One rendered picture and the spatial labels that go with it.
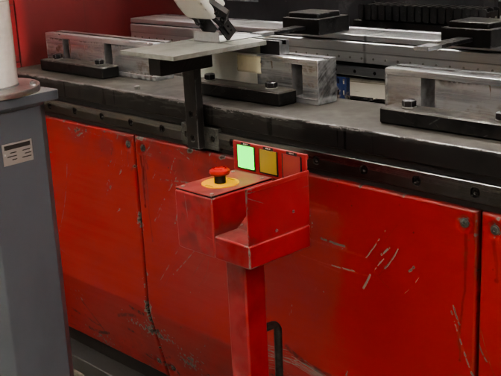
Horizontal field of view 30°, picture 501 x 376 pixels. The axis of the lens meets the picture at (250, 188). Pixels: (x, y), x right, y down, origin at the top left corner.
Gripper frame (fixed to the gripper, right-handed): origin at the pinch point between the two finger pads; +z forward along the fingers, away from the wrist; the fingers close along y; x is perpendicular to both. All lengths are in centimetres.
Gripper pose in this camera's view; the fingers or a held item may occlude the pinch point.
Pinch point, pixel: (218, 29)
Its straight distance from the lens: 210.7
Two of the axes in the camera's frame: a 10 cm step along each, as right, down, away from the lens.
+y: -6.9, -1.7, 7.0
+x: -5.2, 7.9, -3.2
